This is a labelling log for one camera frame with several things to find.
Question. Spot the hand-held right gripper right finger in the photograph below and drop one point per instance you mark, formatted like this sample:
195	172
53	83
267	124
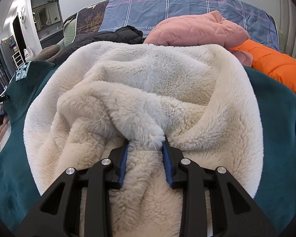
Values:
167	167

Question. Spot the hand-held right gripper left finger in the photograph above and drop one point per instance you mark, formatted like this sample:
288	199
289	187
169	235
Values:
122	167

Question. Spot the teal fleece-lined jacket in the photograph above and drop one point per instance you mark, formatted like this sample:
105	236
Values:
138	79

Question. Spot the white shelf rack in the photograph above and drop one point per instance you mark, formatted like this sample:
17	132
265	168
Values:
17	59

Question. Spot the dark refrigerator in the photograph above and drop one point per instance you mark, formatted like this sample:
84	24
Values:
6	54

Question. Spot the white animal figure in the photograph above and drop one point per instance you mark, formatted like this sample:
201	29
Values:
28	53

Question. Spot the brown fuzzy cloth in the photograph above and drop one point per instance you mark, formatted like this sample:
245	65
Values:
46	51

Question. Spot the grey vanity cabinet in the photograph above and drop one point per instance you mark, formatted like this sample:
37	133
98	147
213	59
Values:
51	38

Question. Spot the dark floral blanket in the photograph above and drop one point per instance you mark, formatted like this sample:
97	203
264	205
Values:
88	19

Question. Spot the black puffer jacket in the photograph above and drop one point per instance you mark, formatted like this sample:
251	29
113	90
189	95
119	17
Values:
128	35

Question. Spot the pink quilted jacket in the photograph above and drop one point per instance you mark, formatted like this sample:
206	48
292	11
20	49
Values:
199	29

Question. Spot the orange puffer jacket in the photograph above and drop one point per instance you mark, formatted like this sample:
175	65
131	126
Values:
273	59

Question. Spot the blue plaid bedsheet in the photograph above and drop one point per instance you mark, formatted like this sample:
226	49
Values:
175	7

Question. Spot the white wall ornament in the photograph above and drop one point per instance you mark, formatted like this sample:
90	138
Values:
23	17

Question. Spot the wall mirror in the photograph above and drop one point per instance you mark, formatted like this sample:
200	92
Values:
45	16

